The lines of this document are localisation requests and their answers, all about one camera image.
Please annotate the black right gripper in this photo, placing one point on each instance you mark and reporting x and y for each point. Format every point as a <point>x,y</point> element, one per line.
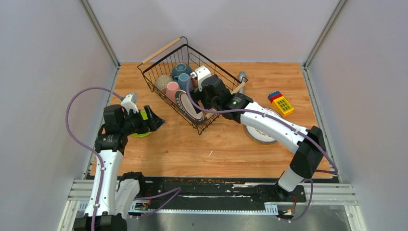
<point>199,95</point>

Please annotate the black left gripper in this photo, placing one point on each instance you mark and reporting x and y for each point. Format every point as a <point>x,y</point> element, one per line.
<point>154,121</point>

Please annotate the lime green plate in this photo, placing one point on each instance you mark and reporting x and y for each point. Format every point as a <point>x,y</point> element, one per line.
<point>141,134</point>

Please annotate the white plate dark striped rim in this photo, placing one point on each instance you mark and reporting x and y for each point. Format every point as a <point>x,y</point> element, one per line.
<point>186,107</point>

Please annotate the light blue mug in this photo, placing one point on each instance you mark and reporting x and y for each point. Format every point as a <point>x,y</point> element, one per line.
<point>182,80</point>

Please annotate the pink cup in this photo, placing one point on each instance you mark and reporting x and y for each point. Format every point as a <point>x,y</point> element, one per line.
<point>171,89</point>

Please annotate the white plate red characters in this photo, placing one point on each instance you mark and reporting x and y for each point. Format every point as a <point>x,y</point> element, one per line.
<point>259,134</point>

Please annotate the white plate green lettered rim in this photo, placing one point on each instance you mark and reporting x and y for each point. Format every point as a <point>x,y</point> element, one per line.
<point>255,140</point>

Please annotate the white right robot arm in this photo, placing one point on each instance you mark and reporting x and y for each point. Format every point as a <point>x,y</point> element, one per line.
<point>307,145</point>

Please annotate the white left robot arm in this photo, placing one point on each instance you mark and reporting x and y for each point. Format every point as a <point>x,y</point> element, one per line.
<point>111,197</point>

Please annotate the beige ceramic bowl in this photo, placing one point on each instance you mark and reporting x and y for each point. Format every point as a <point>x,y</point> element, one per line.
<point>162,82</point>

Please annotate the dark blue ceramic bowl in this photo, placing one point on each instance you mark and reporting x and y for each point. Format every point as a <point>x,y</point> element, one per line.
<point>181,68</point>

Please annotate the colourful toy brick block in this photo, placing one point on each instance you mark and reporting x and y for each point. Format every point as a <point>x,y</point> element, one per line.
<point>280,104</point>

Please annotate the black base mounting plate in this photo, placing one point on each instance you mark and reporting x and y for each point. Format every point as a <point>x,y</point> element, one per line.
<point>217,194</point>

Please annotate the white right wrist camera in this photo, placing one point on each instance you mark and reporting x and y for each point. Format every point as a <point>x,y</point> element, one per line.
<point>199,75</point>

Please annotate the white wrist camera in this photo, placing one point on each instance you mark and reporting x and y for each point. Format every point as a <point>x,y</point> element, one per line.
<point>129,103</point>
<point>199,75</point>

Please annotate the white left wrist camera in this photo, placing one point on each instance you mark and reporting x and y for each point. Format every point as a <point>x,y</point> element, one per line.
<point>129,103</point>

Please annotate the grey cylindrical handle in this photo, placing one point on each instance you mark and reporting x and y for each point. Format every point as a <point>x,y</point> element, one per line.
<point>242,77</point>

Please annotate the black wire dish rack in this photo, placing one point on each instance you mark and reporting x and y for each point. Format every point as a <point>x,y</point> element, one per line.
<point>179,51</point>

